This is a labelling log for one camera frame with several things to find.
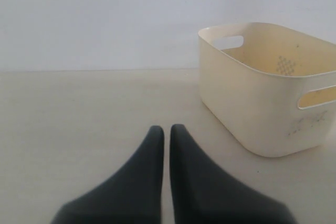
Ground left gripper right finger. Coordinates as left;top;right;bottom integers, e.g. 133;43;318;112
170;124;294;223

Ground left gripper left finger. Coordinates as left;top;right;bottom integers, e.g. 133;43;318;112
52;125;164;223

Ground small white plastic bin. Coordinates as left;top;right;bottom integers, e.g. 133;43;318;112
198;23;335;157

